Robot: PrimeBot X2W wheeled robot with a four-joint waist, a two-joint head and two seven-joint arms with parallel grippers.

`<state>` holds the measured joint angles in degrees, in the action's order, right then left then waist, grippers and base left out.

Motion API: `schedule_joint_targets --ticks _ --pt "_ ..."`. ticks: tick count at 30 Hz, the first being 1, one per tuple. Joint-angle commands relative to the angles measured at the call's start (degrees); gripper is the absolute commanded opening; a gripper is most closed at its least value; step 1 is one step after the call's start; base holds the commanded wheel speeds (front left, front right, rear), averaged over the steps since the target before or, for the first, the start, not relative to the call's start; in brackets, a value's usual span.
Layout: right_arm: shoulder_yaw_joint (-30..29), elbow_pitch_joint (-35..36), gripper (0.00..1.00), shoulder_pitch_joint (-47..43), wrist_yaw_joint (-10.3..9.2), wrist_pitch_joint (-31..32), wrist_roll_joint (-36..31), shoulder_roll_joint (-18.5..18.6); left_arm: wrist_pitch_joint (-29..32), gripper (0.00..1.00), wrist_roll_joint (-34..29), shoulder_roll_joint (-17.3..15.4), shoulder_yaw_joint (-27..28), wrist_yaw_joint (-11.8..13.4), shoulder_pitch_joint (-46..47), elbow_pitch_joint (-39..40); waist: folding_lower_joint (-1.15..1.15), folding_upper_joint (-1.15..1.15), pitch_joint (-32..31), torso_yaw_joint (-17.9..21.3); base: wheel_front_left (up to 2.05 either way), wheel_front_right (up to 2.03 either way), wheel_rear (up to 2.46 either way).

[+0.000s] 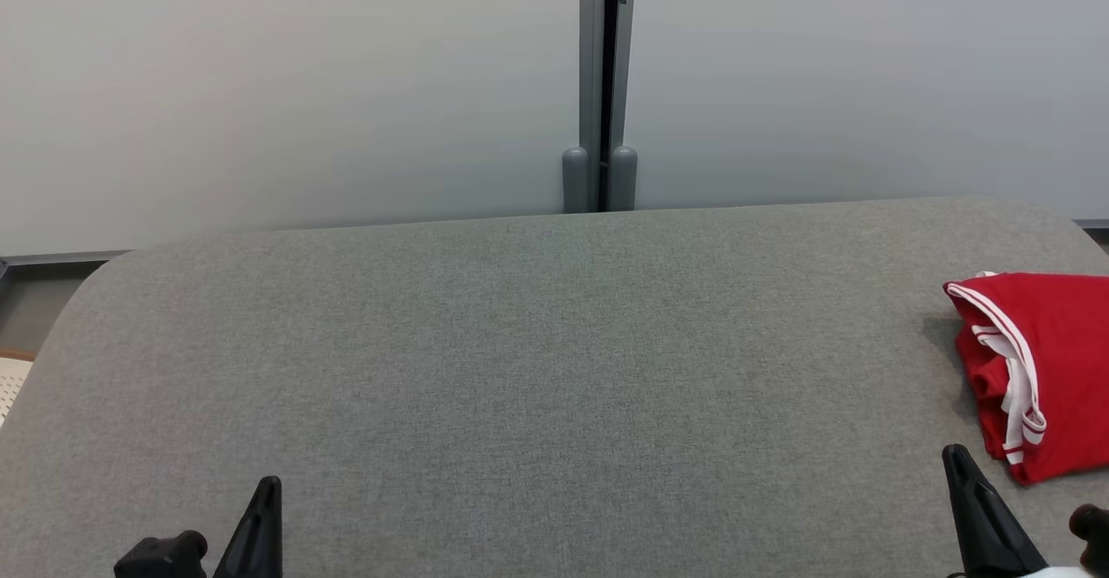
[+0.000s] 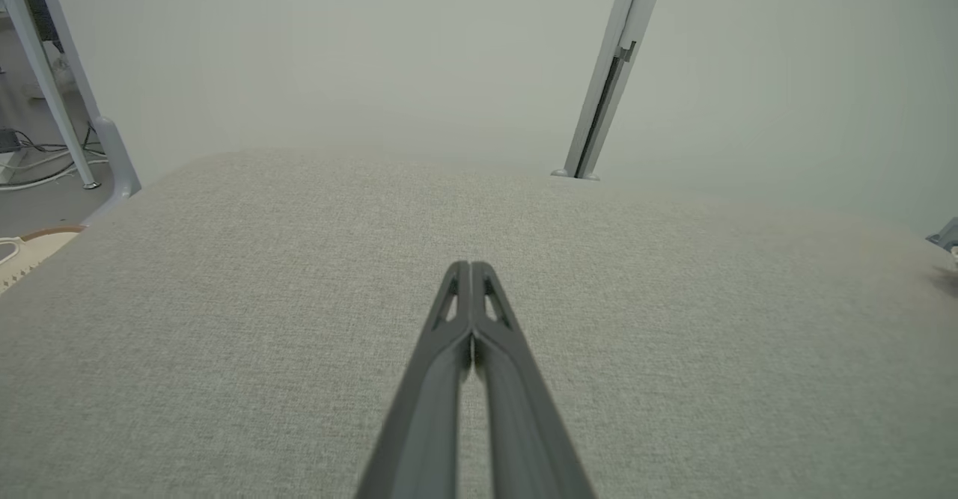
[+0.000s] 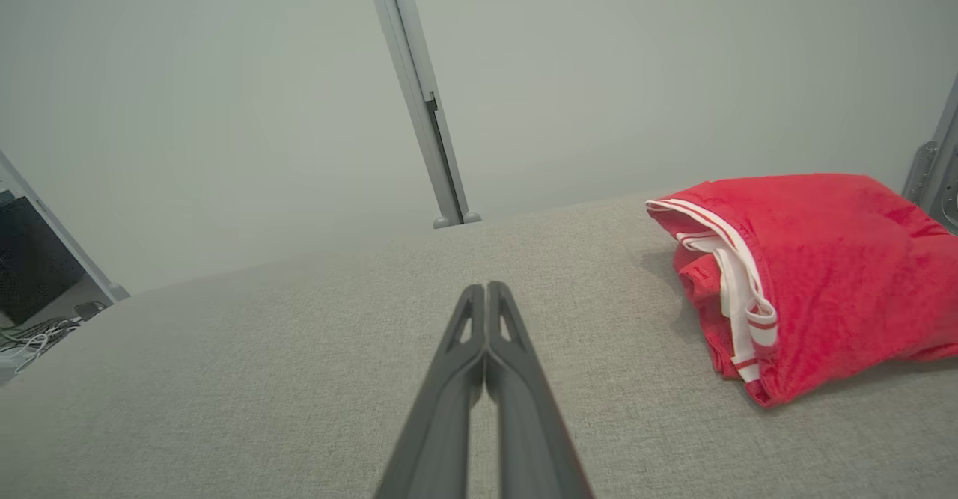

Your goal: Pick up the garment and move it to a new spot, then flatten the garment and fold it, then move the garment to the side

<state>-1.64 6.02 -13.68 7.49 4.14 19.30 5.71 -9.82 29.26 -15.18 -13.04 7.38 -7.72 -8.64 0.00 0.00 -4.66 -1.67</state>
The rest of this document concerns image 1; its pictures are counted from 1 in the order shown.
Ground beige perforated basket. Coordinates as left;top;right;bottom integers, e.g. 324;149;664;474
0;348;36;427

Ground grey partition post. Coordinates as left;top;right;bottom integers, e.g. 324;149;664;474
561;0;639;214

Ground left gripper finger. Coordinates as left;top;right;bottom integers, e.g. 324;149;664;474
211;475;284;578

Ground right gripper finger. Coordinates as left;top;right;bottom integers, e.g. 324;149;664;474
941;444;1050;578

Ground red Bulls jersey white sleeves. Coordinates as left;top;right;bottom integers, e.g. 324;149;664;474
943;270;1109;485

